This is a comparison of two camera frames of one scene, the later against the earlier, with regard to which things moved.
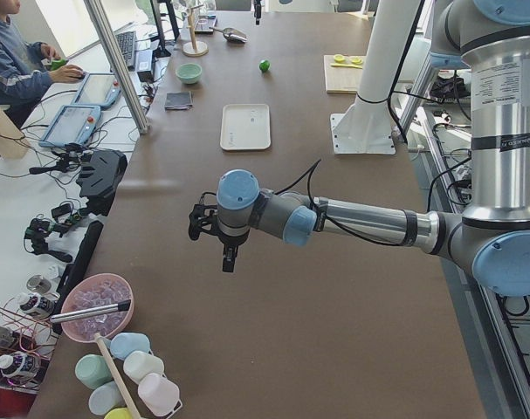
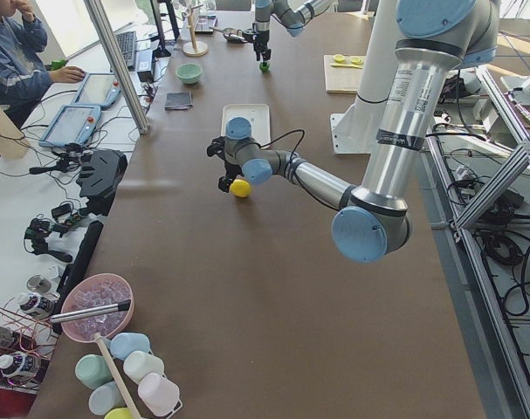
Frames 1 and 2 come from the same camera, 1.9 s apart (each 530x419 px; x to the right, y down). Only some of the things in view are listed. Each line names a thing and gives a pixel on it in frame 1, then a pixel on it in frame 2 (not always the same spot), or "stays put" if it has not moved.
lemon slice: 339,58 stays put
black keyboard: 127,43 stays put
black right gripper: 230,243 → 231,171
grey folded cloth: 178,100 stays put
